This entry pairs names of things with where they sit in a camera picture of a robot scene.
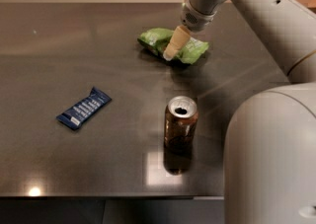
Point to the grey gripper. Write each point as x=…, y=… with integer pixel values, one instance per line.
x=197, y=20

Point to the green rice chip bag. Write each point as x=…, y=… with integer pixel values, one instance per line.
x=157, y=39

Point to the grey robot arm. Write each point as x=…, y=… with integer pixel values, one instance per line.
x=270, y=144

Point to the blue rxbar blueberry bar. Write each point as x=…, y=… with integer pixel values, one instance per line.
x=79, y=113

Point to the brown soda can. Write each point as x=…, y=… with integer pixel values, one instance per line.
x=181, y=118

